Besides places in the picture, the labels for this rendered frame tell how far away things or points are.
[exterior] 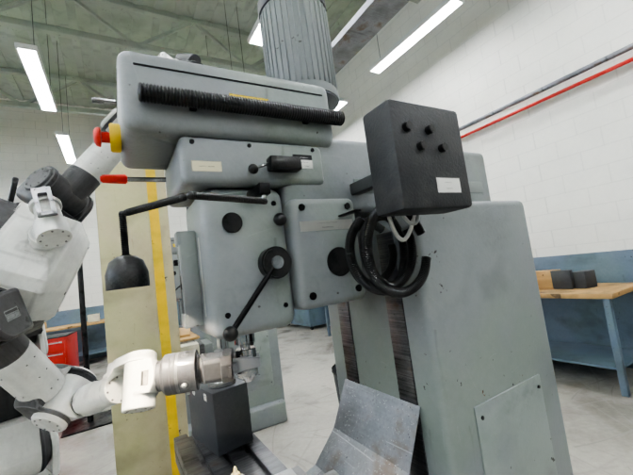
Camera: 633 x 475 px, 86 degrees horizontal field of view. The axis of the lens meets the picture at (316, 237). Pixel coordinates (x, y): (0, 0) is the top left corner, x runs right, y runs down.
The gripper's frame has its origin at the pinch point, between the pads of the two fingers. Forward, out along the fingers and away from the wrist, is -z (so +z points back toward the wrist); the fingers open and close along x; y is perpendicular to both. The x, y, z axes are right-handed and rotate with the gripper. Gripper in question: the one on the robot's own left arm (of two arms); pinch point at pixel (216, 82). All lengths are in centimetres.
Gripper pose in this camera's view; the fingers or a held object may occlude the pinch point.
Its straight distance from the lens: 97.3
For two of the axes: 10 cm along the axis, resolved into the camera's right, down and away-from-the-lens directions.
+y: 2.5, -9.3, -2.8
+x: -6.9, 0.3, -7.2
